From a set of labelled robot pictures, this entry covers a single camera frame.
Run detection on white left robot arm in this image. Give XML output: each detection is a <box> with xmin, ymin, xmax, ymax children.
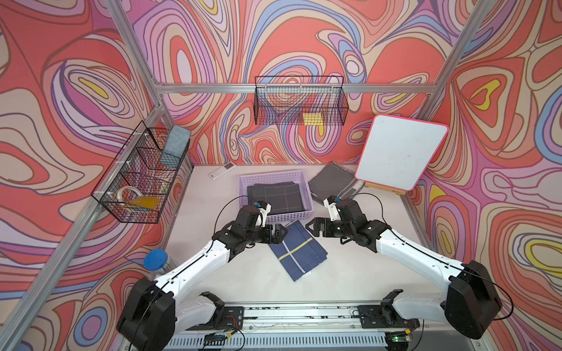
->
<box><xmin>116</xmin><ymin>200</ymin><xmax>288</xmax><ymax>350</ymax></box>

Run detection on yellow cloth in basket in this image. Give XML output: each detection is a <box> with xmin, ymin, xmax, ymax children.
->
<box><xmin>124</xmin><ymin>196</ymin><xmax>161</xmax><ymax>212</ymax></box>

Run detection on black wire basket wall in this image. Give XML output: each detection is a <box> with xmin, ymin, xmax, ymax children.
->
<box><xmin>253</xmin><ymin>74</ymin><xmax>349</xmax><ymax>127</ymax></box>
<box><xmin>91</xmin><ymin>127</ymin><xmax>190</xmax><ymax>224</ymax></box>

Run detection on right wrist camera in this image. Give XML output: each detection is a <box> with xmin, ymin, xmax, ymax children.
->
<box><xmin>323</xmin><ymin>195</ymin><xmax>340</xmax><ymax>222</ymax></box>

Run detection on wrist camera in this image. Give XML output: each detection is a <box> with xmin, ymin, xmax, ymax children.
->
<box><xmin>323</xmin><ymin>195</ymin><xmax>340</xmax><ymax>222</ymax></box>
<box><xmin>254</xmin><ymin>200</ymin><xmax>272</xmax><ymax>228</ymax></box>

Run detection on black wire basket back wall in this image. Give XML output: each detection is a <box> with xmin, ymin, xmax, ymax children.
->
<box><xmin>253</xmin><ymin>74</ymin><xmax>349</xmax><ymax>127</ymax></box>

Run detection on black wire basket left wall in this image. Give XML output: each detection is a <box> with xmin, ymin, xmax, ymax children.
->
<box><xmin>91</xmin><ymin>127</ymin><xmax>190</xmax><ymax>224</ymax></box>

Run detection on pink framed whiteboard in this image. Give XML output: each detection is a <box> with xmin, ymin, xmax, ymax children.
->
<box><xmin>355</xmin><ymin>115</ymin><xmax>449</xmax><ymax>192</ymax></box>

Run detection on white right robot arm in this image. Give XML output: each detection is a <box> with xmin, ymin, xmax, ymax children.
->
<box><xmin>305</xmin><ymin>196</ymin><xmax>503</xmax><ymax>339</ymax></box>

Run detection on grey folded cloth at back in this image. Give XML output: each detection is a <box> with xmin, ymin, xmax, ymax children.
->
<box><xmin>308</xmin><ymin>162</ymin><xmax>365</xmax><ymax>204</ymax></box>

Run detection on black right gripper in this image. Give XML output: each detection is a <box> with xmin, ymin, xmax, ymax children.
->
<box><xmin>306</xmin><ymin>217</ymin><xmax>354</xmax><ymax>238</ymax></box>

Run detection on aluminium frame post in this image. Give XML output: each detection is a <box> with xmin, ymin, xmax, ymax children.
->
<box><xmin>1</xmin><ymin>104</ymin><xmax>168</xmax><ymax>350</ymax></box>

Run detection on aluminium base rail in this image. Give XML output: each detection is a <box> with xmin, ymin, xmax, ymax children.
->
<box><xmin>109</xmin><ymin>300</ymin><xmax>488</xmax><ymax>351</ymax></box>

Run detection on blue capped bottle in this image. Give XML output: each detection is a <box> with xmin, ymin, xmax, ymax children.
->
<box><xmin>143</xmin><ymin>249</ymin><xmax>174</xmax><ymax>276</ymax></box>

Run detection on yellow sticky notes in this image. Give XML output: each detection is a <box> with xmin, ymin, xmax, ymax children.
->
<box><xmin>302</xmin><ymin>113</ymin><xmax>325</xmax><ymax>127</ymax></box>

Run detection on white remote control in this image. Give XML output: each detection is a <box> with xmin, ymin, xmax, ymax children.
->
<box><xmin>209</xmin><ymin>162</ymin><xmax>236</xmax><ymax>181</ymax></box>

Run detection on blue pillowcase with yellow stripe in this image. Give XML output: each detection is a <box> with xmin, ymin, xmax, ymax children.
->
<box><xmin>269</xmin><ymin>221</ymin><xmax>328</xmax><ymax>282</ymax></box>

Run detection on blue grey sponge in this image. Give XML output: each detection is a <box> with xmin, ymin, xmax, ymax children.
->
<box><xmin>162</xmin><ymin>125</ymin><xmax>191</xmax><ymax>158</ymax></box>

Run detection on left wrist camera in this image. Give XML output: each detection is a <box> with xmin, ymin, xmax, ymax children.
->
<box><xmin>254</xmin><ymin>200</ymin><xmax>272</xmax><ymax>228</ymax></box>

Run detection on white tape roll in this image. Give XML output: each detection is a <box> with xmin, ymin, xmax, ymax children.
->
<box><xmin>116</xmin><ymin>186</ymin><xmax>143</xmax><ymax>205</ymax></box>

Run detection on dark grey checked pillowcase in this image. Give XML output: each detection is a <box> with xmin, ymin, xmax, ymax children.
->
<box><xmin>247</xmin><ymin>182</ymin><xmax>305</xmax><ymax>215</ymax></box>

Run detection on purple perforated plastic basket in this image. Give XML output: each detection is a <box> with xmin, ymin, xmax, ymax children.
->
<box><xmin>239</xmin><ymin>170</ymin><xmax>314</xmax><ymax>224</ymax></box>

